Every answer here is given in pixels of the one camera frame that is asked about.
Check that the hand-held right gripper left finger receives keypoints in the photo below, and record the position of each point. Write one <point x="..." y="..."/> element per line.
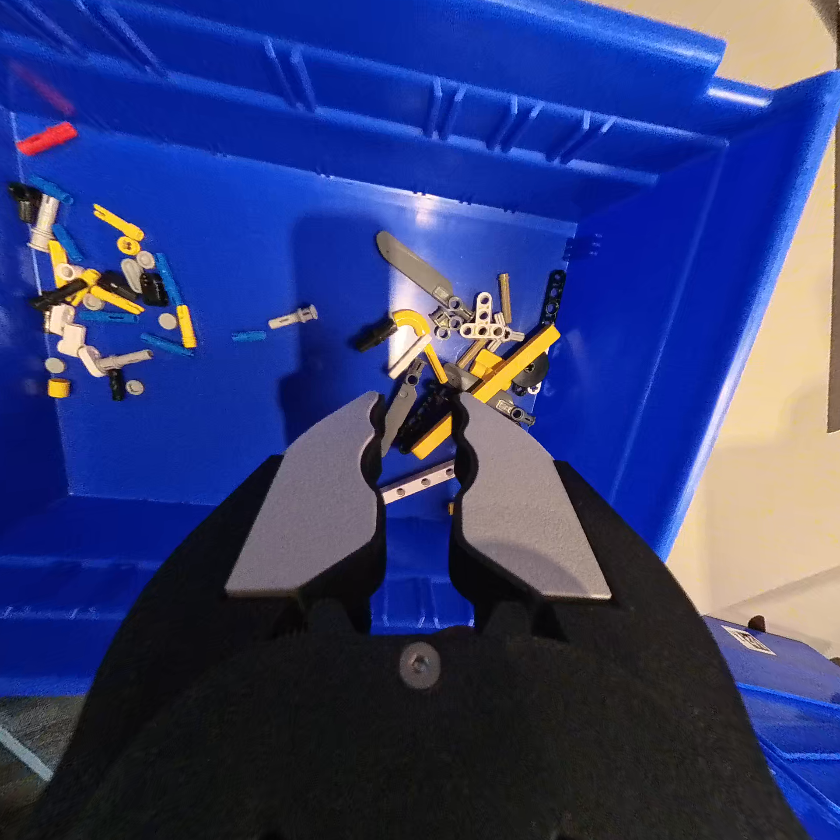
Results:
<point x="308" y="505"/>

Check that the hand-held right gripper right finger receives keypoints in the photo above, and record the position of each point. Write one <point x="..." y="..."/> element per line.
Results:
<point x="525" y="512"/>

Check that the large blue plastic bin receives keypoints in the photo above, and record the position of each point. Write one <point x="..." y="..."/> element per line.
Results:
<point x="262" y="426"/>

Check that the pile of yellow grey lego parts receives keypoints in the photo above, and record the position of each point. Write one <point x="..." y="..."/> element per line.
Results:
<point x="512" y="367"/>

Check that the light grey lego beam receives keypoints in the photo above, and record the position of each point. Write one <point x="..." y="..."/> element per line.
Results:
<point x="420" y="485"/>

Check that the short blue lego pin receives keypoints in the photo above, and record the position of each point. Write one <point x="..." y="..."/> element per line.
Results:
<point x="248" y="336"/>

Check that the black lego pin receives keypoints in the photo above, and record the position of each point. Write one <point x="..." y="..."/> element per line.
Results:
<point x="376" y="334"/>

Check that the light grey lego pin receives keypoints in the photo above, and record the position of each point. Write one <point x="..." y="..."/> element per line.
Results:
<point x="293" y="318"/>

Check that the heap of small lego pins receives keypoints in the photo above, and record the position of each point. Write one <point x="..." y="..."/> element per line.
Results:
<point x="115" y="298"/>

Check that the red lego pin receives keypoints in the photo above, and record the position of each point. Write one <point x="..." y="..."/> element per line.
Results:
<point x="46" y="138"/>

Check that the blue bin with white label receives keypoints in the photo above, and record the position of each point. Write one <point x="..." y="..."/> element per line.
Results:
<point x="800" y="722"/>

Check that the dark grey post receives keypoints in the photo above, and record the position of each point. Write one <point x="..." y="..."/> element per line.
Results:
<point x="835" y="262"/>

